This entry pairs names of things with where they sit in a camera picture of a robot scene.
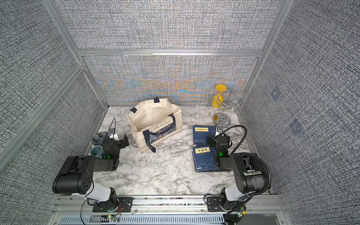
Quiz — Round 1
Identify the dark blue book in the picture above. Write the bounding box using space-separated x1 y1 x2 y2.
193 125 217 146

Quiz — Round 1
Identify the cream canvas tote bag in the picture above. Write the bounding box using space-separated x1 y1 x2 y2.
127 97 182 153

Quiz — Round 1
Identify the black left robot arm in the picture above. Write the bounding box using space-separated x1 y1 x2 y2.
52 135 129 212

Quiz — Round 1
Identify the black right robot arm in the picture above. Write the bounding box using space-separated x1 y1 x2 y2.
207 135 272 212

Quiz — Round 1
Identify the dark flower shaped dish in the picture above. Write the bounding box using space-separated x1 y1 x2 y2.
92 132 110 146

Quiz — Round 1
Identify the teal ceramic cup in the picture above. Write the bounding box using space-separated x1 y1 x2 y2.
90 145 104 158

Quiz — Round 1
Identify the yellow wine glass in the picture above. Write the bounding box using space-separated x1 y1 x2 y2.
211 84 227 109

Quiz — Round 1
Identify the clear wine glass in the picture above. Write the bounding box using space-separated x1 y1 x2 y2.
229 91 244 113

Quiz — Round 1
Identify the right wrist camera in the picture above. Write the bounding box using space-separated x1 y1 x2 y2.
215 126 224 137

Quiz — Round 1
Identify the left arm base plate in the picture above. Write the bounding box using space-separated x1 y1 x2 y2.
92 197 134 213

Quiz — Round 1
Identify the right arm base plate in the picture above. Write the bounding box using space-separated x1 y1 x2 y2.
205 196 227 212

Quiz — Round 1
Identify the aluminium front rail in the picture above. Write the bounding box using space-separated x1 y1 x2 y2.
47 195 292 225

